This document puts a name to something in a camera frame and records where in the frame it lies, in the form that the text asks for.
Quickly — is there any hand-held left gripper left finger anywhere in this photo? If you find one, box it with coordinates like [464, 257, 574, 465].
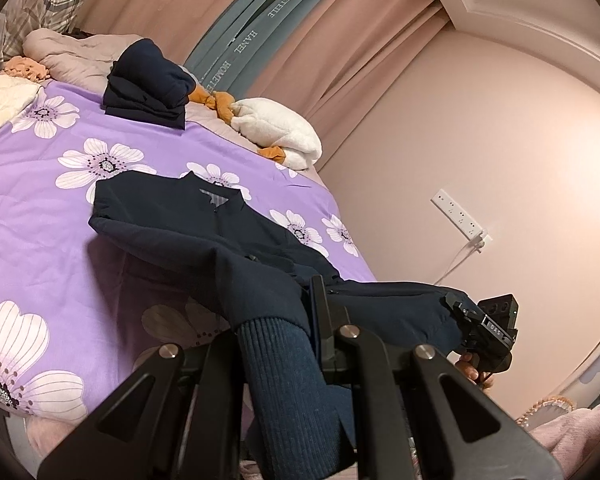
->
[37, 337, 251, 480]

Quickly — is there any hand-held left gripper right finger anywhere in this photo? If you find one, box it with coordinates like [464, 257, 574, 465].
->
[307, 275, 566, 480]

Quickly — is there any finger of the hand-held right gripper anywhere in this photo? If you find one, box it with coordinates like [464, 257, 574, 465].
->
[444, 294, 481, 326]

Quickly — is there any navy zip jacket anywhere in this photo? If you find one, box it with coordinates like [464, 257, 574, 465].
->
[87, 170, 466, 480]

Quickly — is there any person's right hand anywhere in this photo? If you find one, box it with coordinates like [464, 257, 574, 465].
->
[452, 352, 496, 391]

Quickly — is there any white beaded ornament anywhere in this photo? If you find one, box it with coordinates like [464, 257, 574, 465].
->
[517, 395, 576, 428]

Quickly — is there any pink fleece clothing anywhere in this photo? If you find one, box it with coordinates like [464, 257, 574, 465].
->
[522, 402, 600, 480]

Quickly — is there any white goose plush toy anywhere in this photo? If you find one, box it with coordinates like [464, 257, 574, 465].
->
[187, 82, 323, 171]

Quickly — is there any purple floral bedsheet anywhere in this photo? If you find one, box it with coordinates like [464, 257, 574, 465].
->
[0, 80, 378, 421]

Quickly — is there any pink curtain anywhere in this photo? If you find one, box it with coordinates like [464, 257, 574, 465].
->
[250, 0, 456, 133]
[77, 0, 266, 66]

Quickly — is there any folded blue knit sweater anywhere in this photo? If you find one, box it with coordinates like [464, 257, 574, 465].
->
[111, 39, 198, 108]

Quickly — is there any grey-blue printed curtain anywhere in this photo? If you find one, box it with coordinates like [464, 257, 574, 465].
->
[182, 0, 396, 96]

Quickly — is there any white quilted garment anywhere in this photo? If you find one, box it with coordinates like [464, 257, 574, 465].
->
[0, 75, 43, 138]

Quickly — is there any pinkish grey quilt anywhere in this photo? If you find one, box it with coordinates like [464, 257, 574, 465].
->
[22, 27, 261, 126]

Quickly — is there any peach crumpled cloth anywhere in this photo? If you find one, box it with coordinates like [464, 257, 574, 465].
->
[4, 55, 48, 83]

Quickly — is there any white power cable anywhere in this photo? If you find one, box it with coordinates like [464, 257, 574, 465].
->
[432, 237, 486, 286]

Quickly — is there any white wall socket strip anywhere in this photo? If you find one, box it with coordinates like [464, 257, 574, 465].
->
[431, 189, 493, 253]

